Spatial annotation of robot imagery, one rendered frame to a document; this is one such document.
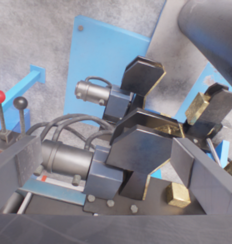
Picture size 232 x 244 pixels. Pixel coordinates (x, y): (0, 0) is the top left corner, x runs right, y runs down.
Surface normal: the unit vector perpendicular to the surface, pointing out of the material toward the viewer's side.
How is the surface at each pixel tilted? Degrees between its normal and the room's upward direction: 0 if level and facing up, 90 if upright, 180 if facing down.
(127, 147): 0
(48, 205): 90
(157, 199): 90
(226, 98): 0
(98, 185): 0
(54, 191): 90
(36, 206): 90
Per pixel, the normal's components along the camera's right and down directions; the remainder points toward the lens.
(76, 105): -0.11, 0.62
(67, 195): 0.27, -0.73
